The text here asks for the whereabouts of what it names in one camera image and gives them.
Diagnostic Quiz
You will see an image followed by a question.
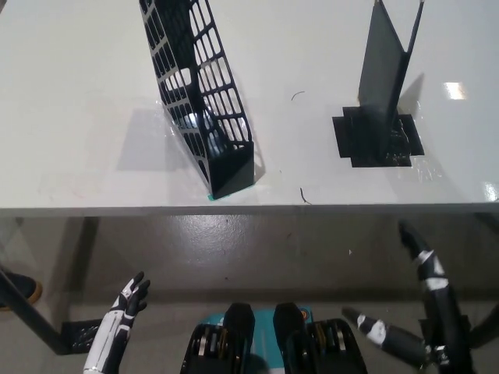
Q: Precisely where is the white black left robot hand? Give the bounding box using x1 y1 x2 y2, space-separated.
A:
83 270 151 373

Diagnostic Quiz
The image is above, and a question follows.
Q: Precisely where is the black teal robot body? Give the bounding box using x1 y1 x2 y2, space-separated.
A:
179 302 370 374

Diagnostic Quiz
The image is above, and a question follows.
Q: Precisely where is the dark grey notebook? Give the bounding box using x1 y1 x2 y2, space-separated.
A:
357 0 426 163

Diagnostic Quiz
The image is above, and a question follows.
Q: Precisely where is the teal tape strip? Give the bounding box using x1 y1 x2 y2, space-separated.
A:
205 185 253 202

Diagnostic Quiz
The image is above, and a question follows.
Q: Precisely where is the black shoe with tan sole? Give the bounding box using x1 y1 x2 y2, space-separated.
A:
0 271 44 311

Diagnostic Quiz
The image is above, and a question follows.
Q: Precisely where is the black tape patch on table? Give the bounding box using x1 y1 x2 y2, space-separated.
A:
331 104 425 169

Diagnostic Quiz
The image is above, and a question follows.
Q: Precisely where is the black mesh file shelf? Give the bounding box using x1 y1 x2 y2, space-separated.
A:
138 0 257 200

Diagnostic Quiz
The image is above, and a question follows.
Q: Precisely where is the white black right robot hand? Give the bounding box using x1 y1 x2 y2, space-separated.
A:
342 220 473 370

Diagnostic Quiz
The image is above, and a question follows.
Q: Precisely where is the black metal table leg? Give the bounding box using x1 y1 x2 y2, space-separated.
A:
467 302 499 351
0 264 73 355

